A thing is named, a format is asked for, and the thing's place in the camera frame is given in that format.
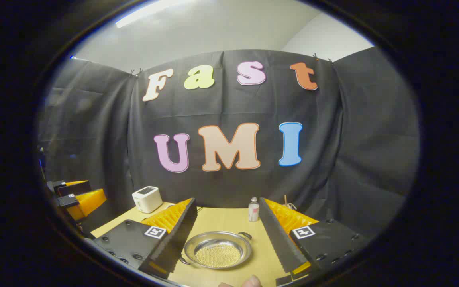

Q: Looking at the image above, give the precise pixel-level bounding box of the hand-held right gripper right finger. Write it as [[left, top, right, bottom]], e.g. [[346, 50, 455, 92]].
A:
[[258, 197, 367, 286]]

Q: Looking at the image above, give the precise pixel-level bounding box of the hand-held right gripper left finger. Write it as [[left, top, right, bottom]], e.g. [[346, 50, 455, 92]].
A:
[[94, 197, 198, 279]]

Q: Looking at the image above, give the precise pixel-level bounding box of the stainless steel pot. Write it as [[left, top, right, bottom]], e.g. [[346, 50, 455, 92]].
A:
[[179, 231, 253, 269]]

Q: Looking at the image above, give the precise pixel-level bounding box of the small clear white-label bottle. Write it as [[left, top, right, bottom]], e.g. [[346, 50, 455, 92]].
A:
[[248, 197, 260, 222]]

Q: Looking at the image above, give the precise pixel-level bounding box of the pile of yellow soybeans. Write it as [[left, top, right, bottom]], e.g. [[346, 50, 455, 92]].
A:
[[195, 244, 241, 268]]

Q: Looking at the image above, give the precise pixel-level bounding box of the white toaster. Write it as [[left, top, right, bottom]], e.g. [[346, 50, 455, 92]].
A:
[[132, 186, 163, 214]]

